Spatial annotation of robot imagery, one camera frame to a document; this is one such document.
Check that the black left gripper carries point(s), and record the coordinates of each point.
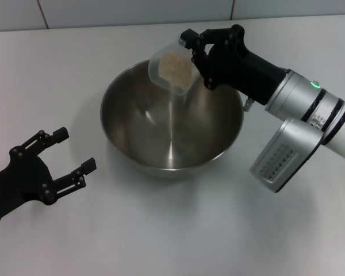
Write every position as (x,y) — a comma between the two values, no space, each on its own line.
(17,184)

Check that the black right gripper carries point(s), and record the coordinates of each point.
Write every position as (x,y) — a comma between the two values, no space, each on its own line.
(241,69)

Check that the white rice grains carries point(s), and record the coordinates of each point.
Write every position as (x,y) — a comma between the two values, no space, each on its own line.
(174,69)

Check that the clear plastic measuring cup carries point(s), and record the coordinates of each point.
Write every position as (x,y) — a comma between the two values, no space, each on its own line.
(158,63)

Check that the stainless steel mixing bowl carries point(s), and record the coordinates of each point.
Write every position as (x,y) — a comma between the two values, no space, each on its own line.
(149,138)

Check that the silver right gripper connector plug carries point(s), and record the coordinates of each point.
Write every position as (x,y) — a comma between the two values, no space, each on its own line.
(248,105)

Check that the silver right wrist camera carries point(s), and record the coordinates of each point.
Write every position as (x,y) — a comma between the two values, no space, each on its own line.
(287,155)

